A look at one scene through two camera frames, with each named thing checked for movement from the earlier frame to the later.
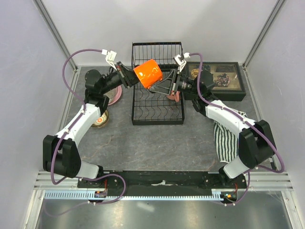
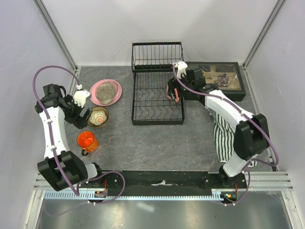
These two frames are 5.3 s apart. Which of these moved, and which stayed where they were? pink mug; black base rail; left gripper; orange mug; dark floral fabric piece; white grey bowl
Moved: left gripper; orange mug
Stayed: pink mug; black base rail; dark floral fabric piece; white grey bowl
